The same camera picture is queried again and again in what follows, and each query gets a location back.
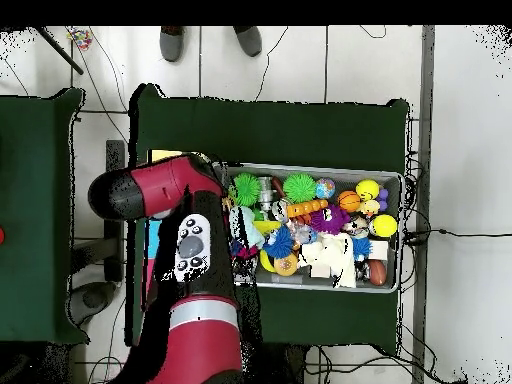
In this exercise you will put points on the purple furry monster toy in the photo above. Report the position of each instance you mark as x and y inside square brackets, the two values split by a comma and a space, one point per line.
[330, 218]

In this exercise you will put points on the wooden box with three holes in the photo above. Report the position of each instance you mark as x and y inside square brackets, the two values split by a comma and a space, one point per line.
[164, 154]

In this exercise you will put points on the orange plastic toy block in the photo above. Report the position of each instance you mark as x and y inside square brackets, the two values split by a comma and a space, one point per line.
[307, 209]

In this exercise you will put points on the green spiky ball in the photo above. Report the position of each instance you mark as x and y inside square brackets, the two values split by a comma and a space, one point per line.
[246, 190]
[299, 188]

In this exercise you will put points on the dark green table cloth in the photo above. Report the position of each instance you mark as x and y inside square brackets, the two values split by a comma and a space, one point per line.
[264, 120]
[32, 240]

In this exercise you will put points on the yellow ball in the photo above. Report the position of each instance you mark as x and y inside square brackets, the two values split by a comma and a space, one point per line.
[368, 190]
[384, 226]

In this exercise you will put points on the small colourful floor toy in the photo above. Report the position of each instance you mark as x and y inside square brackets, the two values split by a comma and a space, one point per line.
[78, 38]

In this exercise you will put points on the thin black rod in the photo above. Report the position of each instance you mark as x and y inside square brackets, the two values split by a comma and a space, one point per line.
[58, 49]

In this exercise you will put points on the mint green foam cloth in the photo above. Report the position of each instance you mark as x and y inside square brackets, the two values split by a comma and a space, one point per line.
[250, 226]

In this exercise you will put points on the cream knitted cloth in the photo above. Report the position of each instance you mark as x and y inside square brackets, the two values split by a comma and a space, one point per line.
[332, 260]

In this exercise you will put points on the grey round stand base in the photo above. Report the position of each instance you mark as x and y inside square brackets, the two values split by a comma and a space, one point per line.
[94, 300]

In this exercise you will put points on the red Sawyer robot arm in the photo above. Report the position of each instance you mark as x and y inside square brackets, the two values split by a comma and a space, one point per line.
[168, 184]

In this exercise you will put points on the orange toy basketball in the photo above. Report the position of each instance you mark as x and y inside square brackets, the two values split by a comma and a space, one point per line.
[349, 200]

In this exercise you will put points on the blue spiky ball with eyes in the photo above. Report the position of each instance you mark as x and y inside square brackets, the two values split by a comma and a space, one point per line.
[280, 242]

